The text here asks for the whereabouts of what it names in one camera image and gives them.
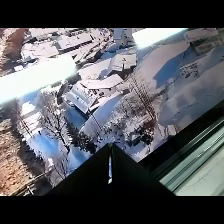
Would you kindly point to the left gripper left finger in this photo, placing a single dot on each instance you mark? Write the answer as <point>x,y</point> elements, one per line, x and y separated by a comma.
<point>90,176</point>

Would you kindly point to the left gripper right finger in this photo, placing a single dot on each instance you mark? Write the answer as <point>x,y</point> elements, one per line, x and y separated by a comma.
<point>133,176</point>

